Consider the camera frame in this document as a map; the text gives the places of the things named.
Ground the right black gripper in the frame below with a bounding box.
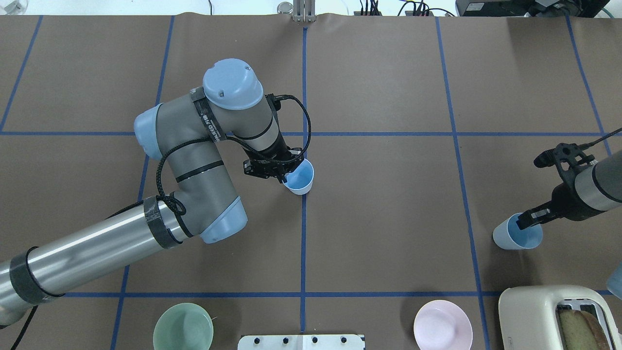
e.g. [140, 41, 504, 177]
[516, 183, 591, 230]

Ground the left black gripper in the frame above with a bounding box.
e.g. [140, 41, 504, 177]
[243, 146, 305, 184]

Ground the light blue cup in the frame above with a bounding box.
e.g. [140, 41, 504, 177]
[284, 159, 315, 195]
[492, 213, 543, 250]

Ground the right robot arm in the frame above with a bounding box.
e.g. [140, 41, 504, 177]
[515, 143, 622, 230]

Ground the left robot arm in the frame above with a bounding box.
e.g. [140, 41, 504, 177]
[0, 58, 309, 328]

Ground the cream toaster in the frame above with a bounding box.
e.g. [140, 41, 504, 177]
[498, 284, 621, 350]

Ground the bread slice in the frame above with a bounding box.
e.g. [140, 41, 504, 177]
[558, 310, 611, 350]

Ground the pink bowl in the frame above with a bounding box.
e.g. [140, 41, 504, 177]
[413, 299, 473, 350]

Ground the green bowl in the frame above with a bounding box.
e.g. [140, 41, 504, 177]
[153, 303, 215, 350]

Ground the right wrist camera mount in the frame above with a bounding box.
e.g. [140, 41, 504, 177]
[533, 141, 598, 186]

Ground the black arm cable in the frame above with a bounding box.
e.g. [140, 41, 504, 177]
[155, 94, 311, 217]

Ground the aluminium frame post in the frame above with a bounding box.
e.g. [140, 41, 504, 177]
[292, 0, 317, 23]

